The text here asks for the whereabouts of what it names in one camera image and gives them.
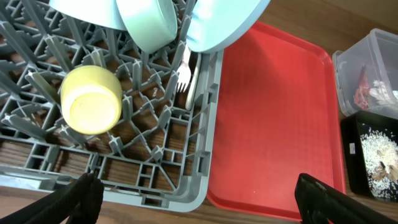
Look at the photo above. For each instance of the clear plastic bin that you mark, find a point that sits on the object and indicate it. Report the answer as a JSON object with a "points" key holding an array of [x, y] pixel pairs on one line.
{"points": [[378, 51]]}

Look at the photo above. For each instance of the yellow plastic cup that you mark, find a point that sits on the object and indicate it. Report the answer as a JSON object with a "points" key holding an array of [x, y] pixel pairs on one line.
{"points": [[91, 99]]}

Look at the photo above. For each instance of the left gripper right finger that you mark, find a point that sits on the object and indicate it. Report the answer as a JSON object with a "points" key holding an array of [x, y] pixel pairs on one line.
{"points": [[319, 203]]}

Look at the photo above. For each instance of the rice and food scraps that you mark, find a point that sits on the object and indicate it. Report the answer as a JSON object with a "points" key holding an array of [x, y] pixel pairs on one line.
{"points": [[379, 147]]}

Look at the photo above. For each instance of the large light blue plate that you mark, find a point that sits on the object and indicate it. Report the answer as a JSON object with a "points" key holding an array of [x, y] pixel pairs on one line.
{"points": [[216, 24]]}

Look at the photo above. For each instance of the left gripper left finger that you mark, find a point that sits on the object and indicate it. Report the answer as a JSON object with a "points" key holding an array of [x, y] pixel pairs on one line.
{"points": [[77, 202]]}

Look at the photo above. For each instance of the light green bowl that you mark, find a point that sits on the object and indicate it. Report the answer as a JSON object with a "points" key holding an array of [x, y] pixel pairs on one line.
{"points": [[151, 24]]}

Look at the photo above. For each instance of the red plastic tray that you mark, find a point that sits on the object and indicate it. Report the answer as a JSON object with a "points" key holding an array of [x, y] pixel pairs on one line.
{"points": [[277, 117]]}

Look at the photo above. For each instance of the grey dishwasher rack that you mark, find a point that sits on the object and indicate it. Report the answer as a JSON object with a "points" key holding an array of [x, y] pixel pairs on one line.
{"points": [[158, 155]]}

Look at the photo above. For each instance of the white plastic spoon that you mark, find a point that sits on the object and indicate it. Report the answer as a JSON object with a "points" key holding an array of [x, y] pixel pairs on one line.
{"points": [[193, 85]]}

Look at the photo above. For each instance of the red snack wrapper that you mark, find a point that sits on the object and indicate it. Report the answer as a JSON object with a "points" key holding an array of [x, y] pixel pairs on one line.
{"points": [[362, 93]]}

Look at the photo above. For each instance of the crumpled white tissue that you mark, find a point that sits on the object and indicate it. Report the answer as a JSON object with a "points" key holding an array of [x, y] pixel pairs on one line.
{"points": [[380, 94]]}

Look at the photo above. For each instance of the small light blue plate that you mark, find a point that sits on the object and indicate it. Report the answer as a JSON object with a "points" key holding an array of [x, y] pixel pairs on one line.
{"points": [[100, 12]]}

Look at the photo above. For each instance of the black plastic tray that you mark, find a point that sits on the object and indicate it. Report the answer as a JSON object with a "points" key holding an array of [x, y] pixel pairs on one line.
{"points": [[351, 129]]}

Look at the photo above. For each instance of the white plastic fork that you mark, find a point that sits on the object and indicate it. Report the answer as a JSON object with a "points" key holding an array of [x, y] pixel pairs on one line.
{"points": [[184, 72]]}

